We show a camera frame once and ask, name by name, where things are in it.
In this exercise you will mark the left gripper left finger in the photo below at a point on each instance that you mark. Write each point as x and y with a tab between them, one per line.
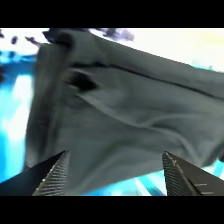
40	181

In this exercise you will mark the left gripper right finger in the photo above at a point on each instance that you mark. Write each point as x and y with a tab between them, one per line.
190	181

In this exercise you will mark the black shirt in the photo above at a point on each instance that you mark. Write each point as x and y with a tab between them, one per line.
126	113

